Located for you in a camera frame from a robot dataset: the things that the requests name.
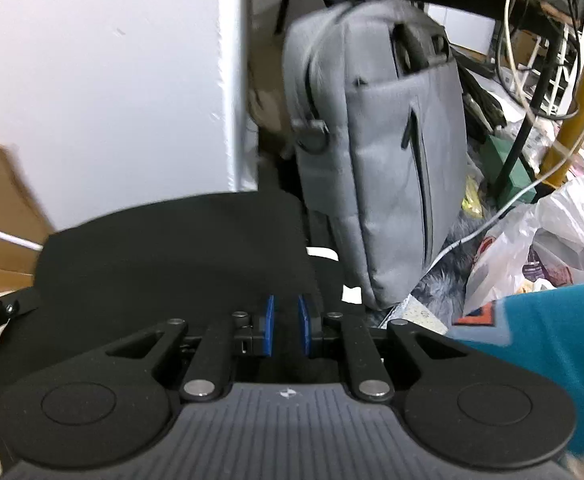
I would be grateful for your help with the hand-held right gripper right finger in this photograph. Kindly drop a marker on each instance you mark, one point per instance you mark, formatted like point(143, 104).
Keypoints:
point(304, 325)

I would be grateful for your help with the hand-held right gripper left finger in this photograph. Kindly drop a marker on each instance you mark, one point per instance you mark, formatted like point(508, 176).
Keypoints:
point(269, 325)

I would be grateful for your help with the black garment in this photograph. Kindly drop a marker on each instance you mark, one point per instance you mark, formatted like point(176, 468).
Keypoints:
point(172, 250)

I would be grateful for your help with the grey fluffy rug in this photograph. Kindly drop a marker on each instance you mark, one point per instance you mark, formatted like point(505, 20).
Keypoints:
point(446, 265)

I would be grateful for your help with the grey laptop bag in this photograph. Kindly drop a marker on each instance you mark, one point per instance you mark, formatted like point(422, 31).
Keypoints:
point(371, 160)

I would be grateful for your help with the white plastic bag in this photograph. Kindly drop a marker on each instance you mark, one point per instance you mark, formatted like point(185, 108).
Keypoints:
point(576, 225)
point(501, 255)

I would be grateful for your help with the teal patterned cloth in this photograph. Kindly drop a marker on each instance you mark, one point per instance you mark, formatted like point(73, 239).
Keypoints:
point(546, 350)

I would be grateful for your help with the green box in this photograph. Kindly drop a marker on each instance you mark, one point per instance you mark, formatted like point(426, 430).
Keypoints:
point(511, 170)

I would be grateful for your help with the cardboard box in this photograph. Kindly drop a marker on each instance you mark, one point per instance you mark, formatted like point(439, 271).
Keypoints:
point(2, 220)

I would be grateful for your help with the black metal leg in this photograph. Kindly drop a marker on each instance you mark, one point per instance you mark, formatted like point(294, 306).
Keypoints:
point(526, 110)

